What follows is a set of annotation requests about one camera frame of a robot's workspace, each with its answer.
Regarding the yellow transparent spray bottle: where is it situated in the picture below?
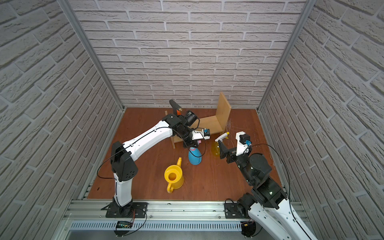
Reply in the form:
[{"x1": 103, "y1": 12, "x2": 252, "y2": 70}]
[{"x1": 211, "y1": 132, "x2": 230, "y2": 157}]

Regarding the light blue egg spray bottle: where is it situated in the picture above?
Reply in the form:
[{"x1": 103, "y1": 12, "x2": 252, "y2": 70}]
[{"x1": 189, "y1": 147, "x2": 202, "y2": 166}]

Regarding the blue pressure sprayer grey handle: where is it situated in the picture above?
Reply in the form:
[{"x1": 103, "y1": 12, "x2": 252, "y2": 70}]
[{"x1": 169, "y1": 99, "x2": 183, "y2": 116}]

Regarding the yellow watering can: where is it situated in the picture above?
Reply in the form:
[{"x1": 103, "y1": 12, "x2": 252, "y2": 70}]
[{"x1": 164, "y1": 157, "x2": 184, "y2": 194}]

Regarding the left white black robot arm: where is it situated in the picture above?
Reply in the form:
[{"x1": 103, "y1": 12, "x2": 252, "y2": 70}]
[{"x1": 111, "y1": 111, "x2": 206, "y2": 210}]

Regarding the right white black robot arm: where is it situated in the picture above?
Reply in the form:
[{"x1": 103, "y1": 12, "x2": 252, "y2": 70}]
[{"x1": 218, "y1": 140, "x2": 317, "y2": 240}]

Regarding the wooden shelf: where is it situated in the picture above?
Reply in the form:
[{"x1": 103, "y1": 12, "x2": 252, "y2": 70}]
[{"x1": 163, "y1": 93, "x2": 232, "y2": 143}]

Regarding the right black controller box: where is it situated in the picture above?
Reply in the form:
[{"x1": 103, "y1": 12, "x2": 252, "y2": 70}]
[{"x1": 241, "y1": 222, "x2": 257, "y2": 238}]

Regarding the left green circuit board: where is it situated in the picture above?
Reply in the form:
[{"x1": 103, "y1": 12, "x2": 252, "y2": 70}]
[{"x1": 116, "y1": 221, "x2": 134, "y2": 231}]

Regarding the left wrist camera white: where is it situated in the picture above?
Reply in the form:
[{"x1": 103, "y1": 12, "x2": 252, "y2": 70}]
[{"x1": 192, "y1": 129, "x2": 211, "y2": 140}]

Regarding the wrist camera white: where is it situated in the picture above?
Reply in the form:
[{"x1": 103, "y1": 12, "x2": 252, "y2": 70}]
[
  {"x1": 192, "y1": 129, "x2": 211, "y2": 140},
  {"x1": 236, "y1": 132, "x2": 252, "y2": 156}
]

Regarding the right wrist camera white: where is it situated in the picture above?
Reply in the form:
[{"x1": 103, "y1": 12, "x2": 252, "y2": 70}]
[{"x1": 236, "y1": 132, "x2": 252, "y2": 156}]

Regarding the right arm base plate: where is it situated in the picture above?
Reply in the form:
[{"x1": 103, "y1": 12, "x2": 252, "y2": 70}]
[{"x1": 224, "y1": 202, "x2": 248, "y2": 219}]

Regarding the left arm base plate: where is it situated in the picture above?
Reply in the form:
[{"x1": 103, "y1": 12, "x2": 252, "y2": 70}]
[{"x1": 102, "y1": 202, "x2": 148, "y2": 219}]

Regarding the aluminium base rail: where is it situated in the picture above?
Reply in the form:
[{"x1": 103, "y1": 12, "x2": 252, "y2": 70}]
[{"x1": 64, "y1": 199, "x2": 308, "y2": 232}]

